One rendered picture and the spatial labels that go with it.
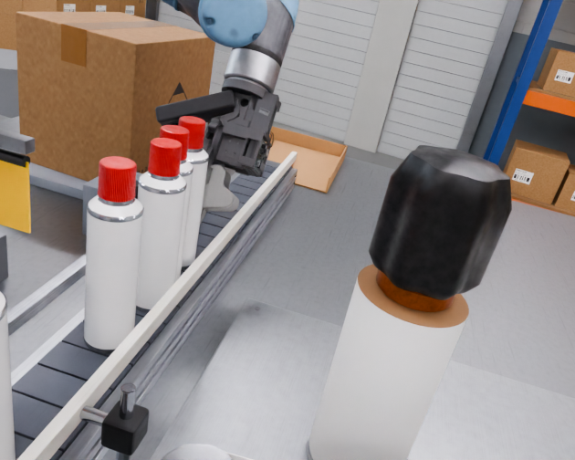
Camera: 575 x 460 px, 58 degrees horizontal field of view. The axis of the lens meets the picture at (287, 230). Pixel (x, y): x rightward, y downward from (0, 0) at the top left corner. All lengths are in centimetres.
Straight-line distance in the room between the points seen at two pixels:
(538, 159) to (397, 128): 129
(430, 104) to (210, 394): 424
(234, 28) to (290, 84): 430
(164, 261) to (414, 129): 419
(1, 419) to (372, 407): 27
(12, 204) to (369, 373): 29
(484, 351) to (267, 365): 37
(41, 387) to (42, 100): 62
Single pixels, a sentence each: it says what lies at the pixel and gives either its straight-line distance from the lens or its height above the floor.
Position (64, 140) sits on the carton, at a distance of 105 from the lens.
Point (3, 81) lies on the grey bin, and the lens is 286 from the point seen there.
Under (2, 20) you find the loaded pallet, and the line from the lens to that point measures 438.
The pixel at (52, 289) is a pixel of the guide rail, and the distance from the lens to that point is 54.
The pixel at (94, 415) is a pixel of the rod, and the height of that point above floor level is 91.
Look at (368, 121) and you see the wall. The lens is 469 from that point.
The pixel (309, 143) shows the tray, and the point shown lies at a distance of 150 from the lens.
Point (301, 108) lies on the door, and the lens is 490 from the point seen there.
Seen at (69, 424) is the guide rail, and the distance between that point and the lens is 49.
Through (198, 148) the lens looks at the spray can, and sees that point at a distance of 66.
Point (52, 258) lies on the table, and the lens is 84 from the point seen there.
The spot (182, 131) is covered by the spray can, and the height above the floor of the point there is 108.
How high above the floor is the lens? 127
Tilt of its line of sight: 26 degrees down
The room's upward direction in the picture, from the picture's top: 12 degrees clockwise
